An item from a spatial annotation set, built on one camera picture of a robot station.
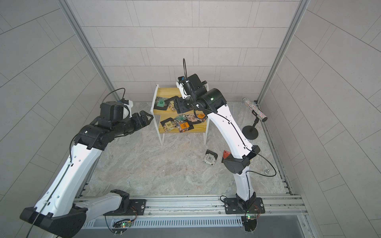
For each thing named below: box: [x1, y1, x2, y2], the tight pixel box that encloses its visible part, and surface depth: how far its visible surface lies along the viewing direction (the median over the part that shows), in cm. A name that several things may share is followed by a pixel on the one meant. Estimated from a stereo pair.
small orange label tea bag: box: [187, 113, 207, 124], surface depth 88 cm
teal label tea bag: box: [173, 114, 188, 123], surface depth 89 cm
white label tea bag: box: [202, 149, 218, 167], surface depth 89 cm
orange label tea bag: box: [178, 121, 190, 133], surface depth 85 cm
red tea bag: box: [223, 149, 232, 160], surface depth 91 cm
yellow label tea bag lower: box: [160, 117, 178, 132], surface depth 86 cm
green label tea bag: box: [153, 96, 169, 111], surface depth 74 cm
